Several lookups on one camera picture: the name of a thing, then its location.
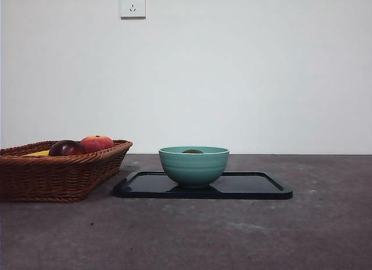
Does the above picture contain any dark red plum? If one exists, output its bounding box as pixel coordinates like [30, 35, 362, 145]
[48, 140, 87, 157]

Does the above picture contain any white wall power outlet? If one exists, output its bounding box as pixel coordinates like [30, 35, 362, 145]
[120, 0, 146, 20]

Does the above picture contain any teal bowl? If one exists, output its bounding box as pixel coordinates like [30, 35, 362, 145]
[158, 146, 231, 189]

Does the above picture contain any brown wicker basket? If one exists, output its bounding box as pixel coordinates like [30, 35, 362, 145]
[0, 139, 134, 203]

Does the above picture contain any dark rectangular tray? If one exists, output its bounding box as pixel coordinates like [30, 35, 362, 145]
[112, 170, 294, 200]

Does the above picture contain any red orange peach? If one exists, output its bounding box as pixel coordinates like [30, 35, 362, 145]
[80, 134, 115, 154]

